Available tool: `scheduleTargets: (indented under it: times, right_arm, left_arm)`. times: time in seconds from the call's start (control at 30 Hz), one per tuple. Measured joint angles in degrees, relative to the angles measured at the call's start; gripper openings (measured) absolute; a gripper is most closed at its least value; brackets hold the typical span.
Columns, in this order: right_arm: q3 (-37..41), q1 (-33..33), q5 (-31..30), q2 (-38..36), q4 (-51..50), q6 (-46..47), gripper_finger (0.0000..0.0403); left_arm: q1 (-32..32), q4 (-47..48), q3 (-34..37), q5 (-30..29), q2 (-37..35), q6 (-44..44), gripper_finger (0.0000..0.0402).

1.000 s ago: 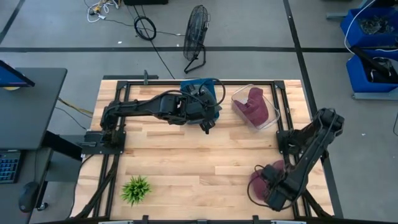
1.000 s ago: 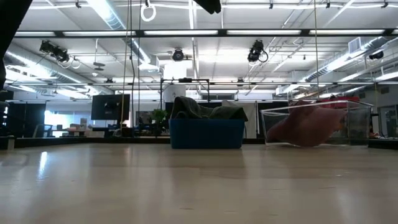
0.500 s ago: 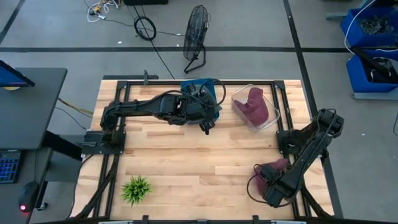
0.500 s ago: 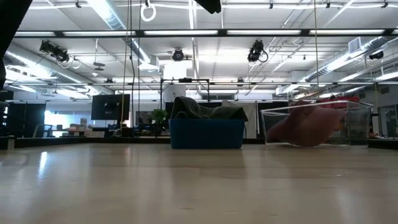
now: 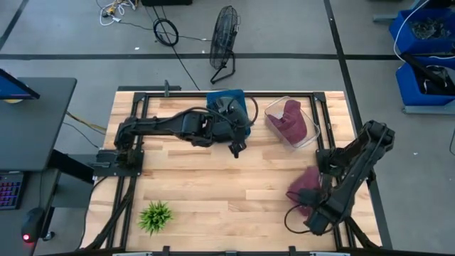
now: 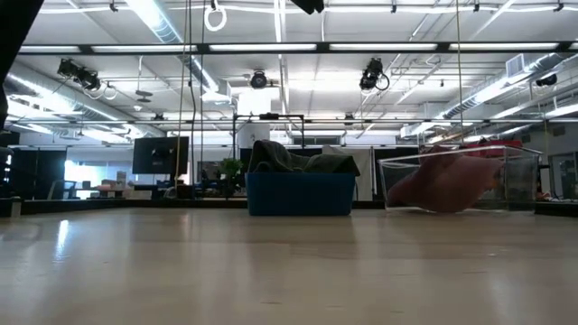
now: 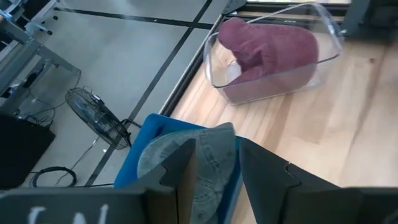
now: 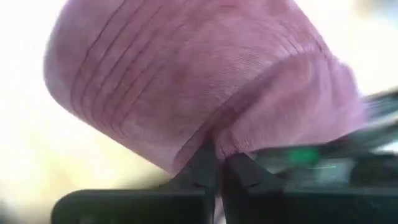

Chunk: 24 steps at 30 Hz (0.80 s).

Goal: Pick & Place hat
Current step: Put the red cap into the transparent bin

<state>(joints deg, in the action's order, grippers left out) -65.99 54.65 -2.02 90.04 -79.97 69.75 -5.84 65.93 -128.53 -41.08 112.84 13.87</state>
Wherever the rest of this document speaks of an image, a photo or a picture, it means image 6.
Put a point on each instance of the green potted plant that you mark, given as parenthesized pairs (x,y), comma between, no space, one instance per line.
(231,169)

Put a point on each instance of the white ceiling vent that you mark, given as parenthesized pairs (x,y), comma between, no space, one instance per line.
(515,66)

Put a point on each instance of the clear plastic bin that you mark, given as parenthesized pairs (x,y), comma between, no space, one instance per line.
(519,180)

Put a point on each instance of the black beam with light strips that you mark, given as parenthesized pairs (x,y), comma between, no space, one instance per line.
(384,47)

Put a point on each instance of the red box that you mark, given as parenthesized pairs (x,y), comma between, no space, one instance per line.
(492,144)

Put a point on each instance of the blue plastic bin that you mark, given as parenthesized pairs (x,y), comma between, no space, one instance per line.
(300,194)

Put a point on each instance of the silver ceiling duct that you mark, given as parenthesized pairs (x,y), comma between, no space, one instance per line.
(68,97)
(487,92)

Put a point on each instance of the black overhead camera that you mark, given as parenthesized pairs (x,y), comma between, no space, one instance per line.
(309,4)

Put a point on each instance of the black monitor screen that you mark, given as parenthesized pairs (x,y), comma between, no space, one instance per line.
(160,155)

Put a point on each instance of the black ceiling camera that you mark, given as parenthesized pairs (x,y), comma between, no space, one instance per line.
(546,81)
(258,80)
(79,74)
(371,74)

